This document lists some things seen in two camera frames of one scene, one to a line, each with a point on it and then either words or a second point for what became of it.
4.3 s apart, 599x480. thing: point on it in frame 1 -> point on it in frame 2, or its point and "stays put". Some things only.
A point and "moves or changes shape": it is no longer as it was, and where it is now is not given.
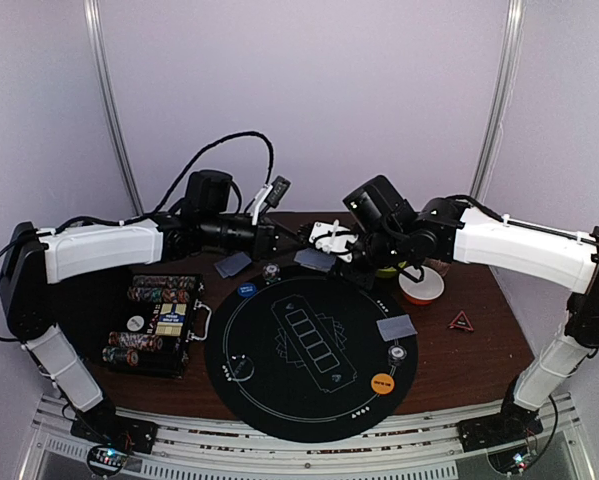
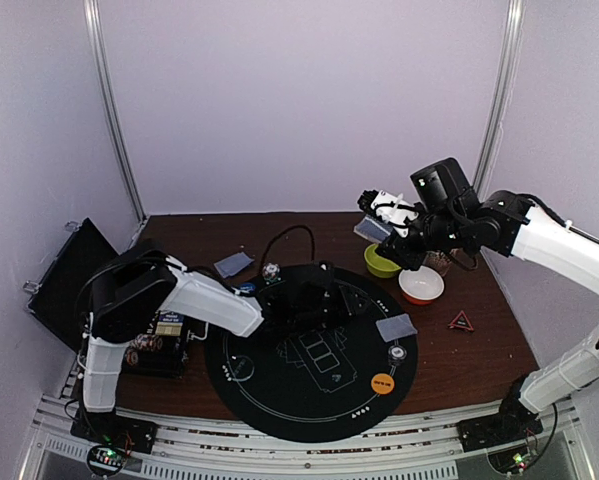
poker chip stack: x=271 y=273 stays put
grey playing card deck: x=316 y=258 moves or changes shape
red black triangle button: x=461 y=322 stays put
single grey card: x=233 y=264 stays put
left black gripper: x=265 y=240 -> x=348 y=305
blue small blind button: x=247 y=289 stays put
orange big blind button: x=382 y=383 stays put
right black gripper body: x=361 y=250 -> x=401 y=248
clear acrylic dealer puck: x=242 y=367 stays put
